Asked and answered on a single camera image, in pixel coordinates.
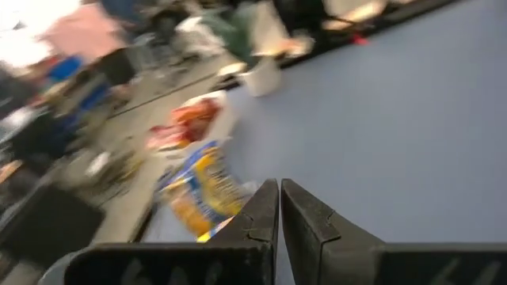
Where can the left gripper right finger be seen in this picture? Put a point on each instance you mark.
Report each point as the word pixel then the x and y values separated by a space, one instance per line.
pixel 313 229

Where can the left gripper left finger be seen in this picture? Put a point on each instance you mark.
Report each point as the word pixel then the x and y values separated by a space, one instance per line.
pixel 253 225

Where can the blue soy sauce ramen pack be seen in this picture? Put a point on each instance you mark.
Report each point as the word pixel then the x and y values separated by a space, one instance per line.
pixel 214 231
pixel 186 211
pixel 216 178

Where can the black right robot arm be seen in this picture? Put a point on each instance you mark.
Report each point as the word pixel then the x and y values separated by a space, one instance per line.
pixel 301 16

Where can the clear plastic bin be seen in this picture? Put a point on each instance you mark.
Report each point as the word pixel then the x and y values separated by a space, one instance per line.
pixel 250 188

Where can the white plastic bin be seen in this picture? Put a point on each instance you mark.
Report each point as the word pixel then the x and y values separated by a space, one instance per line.
pixel 226 118

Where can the blue-grey table mat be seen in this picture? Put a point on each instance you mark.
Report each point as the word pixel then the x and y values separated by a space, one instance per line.
pixel 396 138

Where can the green snake plant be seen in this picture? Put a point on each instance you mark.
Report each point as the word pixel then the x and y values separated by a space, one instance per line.
pixel 233 31

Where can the small red tag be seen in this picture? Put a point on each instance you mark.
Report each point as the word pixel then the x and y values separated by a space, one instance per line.
pixel 359 39

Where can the black panel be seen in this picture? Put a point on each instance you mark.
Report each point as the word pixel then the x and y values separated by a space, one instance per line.
pixel 47 225

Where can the pink cloth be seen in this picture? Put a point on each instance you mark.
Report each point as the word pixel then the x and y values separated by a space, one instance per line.
pixel 83 35

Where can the black aluminium table frame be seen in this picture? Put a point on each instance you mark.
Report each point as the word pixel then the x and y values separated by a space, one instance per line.
pixel 396 16

